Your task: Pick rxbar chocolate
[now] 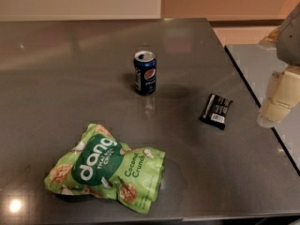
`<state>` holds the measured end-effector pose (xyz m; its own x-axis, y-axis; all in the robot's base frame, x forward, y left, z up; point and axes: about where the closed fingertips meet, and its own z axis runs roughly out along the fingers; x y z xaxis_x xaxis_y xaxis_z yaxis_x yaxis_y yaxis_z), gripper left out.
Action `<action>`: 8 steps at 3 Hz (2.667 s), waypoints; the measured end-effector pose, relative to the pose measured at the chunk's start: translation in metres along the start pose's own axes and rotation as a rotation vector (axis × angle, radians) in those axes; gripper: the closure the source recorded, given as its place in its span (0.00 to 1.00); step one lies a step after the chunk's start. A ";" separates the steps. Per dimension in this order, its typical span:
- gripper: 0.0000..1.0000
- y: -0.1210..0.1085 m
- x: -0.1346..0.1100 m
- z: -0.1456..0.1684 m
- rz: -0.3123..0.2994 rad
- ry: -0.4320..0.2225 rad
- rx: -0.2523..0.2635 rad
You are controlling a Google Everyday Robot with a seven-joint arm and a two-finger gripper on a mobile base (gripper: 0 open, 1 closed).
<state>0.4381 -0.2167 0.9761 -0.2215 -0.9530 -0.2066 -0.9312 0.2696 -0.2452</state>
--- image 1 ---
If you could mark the green Dang chips bag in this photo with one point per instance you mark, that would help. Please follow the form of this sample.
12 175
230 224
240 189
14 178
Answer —
103 167

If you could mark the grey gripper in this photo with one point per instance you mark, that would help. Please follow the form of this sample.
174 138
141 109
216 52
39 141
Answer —
290 44

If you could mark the blue Pepsi soda can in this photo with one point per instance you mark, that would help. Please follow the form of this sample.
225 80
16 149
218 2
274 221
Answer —
145 64

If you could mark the black RXBAR chocolate bar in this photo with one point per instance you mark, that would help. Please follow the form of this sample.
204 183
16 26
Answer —
215 111

